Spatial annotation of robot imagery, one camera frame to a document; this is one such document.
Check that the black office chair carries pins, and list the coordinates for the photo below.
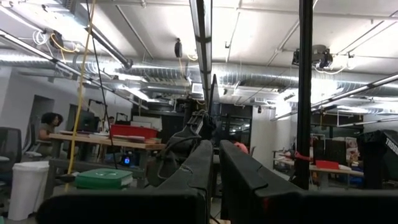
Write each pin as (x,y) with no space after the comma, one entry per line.
(10,146)

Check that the small red tray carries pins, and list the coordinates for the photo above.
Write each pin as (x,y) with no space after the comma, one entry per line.
(327,165)

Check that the person in pink top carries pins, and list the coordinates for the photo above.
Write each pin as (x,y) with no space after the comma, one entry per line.
(242,147)

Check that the cluttered background table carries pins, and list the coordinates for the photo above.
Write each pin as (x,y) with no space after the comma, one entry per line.
(335,171)

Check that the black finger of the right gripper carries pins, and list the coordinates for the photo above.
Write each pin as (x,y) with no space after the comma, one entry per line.
(213,96)

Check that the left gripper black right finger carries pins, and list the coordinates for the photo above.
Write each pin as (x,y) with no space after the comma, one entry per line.
(245,193)

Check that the silver ceiling air duct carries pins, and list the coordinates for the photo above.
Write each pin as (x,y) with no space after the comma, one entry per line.
(248,77)

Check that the seated person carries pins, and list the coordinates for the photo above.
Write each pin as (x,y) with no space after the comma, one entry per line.
(49,127)

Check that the black vertical frame post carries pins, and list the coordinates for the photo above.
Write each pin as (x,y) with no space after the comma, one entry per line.
(304,93)

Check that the black computer monitor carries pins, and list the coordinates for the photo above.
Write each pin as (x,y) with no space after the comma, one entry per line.
(86,122)

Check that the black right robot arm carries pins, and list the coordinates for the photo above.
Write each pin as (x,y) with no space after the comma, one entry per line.
(174,149)

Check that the black Trossen-labelled robot housing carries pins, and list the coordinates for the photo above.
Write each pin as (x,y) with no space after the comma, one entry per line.
(376,155)

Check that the green-lidded Cascade detergent tub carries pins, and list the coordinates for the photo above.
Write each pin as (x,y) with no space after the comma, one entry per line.
(103,178)

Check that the red plastic bin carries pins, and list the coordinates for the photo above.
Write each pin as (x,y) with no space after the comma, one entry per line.
(133,131)

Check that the white trash bin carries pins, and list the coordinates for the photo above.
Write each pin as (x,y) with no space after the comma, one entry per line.
(28,189)

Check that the long wooden workbench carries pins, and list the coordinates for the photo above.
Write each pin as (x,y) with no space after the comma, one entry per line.
(93,140)

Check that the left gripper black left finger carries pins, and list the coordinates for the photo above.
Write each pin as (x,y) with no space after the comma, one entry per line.
(186,183)

